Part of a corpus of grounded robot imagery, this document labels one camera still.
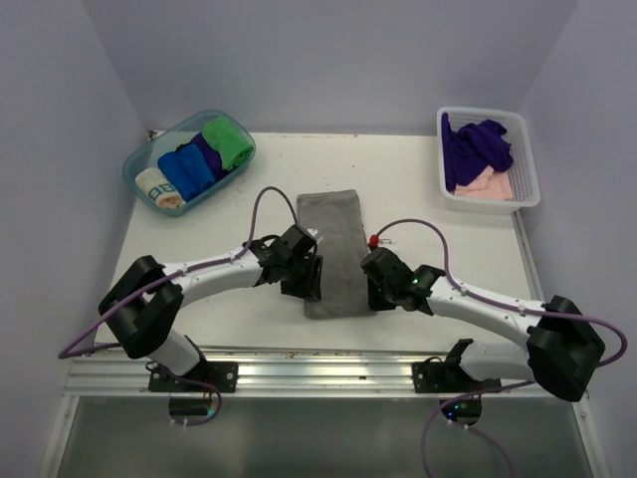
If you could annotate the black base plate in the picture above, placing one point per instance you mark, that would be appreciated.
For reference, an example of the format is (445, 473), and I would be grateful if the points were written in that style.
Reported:
(219, 375)
(441, 377)

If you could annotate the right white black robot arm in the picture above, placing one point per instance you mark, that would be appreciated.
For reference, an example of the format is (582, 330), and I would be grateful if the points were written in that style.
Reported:
(541, 342)

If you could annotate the white plastic basket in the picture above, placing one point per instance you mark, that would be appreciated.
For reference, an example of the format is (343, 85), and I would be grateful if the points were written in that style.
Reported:
(522, 174)

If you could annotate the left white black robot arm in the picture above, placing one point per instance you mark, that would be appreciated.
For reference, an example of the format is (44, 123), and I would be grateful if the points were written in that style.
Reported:
(141, 308)

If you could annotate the blue rolled towel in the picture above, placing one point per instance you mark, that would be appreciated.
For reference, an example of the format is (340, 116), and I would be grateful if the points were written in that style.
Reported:
(187, 170)

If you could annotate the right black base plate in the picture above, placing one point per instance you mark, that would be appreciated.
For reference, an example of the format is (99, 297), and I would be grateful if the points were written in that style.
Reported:
(441, 377)

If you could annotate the aluminium mounting rail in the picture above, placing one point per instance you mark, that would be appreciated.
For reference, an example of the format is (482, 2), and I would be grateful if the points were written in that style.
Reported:
(269, 373)

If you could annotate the purple crumpled towel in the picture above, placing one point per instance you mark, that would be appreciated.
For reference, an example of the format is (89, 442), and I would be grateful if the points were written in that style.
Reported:
(468, 151)

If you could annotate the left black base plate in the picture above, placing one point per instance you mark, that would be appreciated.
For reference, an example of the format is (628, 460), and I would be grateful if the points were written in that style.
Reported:
(219, 375)

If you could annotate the pink towel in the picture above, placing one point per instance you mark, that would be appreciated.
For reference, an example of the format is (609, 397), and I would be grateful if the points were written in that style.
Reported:
(489, 185)

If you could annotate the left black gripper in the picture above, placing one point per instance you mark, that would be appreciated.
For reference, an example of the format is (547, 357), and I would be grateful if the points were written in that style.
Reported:
(310, 287)

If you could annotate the green rolled towel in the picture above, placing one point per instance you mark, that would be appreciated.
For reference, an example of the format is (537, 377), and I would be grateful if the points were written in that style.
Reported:
(223, 137)

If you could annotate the beige patterned rolled towel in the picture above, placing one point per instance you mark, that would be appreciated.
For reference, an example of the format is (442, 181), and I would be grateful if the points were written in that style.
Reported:
(158, 189)

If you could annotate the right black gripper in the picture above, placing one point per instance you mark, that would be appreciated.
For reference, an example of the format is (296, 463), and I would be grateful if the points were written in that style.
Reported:
(374, 304)

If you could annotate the grey towel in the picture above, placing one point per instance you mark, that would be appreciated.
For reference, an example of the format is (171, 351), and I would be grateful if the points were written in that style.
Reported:
(336, 218)

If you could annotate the purple rolled towel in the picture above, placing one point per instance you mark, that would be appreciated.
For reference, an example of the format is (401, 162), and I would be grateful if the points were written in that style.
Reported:
(211, 157)

